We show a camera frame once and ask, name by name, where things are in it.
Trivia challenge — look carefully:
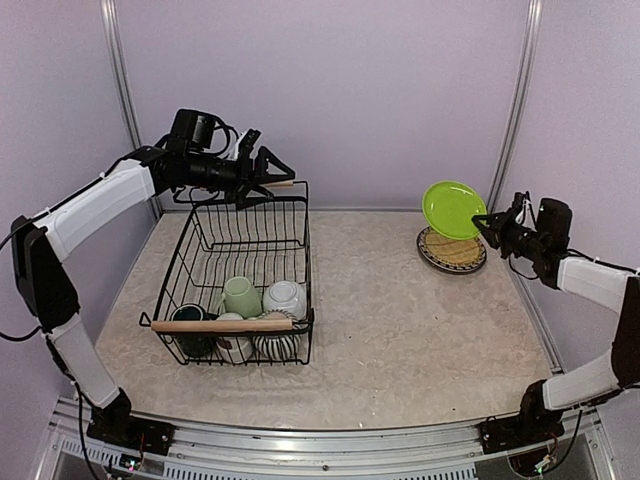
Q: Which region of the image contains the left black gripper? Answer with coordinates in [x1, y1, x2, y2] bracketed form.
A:
[187, 144, 296, 210]

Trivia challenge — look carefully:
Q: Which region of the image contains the black wire dish rack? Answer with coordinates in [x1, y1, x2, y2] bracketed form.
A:
[139, 180, 315, 365]

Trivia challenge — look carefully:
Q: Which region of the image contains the aluminium front rail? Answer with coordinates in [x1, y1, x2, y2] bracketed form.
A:
[28, 400, 621, 479]

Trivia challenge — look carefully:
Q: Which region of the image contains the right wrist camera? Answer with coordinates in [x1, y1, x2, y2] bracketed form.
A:
[512, 191, 531, 225]

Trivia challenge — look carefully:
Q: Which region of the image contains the right aluminium corner post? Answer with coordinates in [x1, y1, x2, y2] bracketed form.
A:
[486, 0, 543, 213]

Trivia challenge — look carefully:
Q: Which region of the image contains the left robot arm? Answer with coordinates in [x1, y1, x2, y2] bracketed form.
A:
[5, 109, 296, 454]

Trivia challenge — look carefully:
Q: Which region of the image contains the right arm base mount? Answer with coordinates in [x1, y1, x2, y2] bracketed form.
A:
[478, 380, 565, 454]

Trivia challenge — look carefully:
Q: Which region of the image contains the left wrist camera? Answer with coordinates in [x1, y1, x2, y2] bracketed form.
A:
[229, 129, 261, 161]

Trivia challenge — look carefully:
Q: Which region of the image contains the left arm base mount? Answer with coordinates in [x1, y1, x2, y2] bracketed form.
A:
[87, 388, 175, 456]

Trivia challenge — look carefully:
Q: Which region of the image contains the bright green plate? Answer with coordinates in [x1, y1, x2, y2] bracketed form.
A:
[422, 180, 487, 240]

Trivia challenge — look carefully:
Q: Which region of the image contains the white brown cup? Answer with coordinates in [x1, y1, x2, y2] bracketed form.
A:
[215, 337, 254, 365]

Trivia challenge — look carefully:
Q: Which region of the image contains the black white striped plate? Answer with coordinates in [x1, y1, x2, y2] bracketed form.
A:
[416, 225, 488, 275]

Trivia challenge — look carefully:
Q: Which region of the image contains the black white striped bowl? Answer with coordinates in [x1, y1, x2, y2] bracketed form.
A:
[253, 310, 301, 361]

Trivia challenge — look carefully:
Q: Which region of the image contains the dark green mug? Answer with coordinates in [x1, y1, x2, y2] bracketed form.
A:
[171, 303, 219, 360]

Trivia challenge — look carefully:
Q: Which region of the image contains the light green mug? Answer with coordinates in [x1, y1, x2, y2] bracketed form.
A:
[213, 276, 263, 318]

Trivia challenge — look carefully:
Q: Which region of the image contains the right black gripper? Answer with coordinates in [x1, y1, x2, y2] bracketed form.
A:
[472, 207, 546, 261]

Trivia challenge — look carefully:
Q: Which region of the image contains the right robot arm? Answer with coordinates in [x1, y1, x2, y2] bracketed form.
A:
[472, 193, 639, 444]

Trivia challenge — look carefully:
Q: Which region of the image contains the yellow patterned plate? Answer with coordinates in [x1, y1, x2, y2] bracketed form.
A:
[422, 227, 485, 269]

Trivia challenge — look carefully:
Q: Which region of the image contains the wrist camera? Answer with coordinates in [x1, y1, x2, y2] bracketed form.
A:
[512, 191, 531, 225]
[229, 129, 261, 161]

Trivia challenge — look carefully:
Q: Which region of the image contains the white ceramic bowl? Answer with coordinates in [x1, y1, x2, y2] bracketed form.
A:
[262, 280, 307, 320]

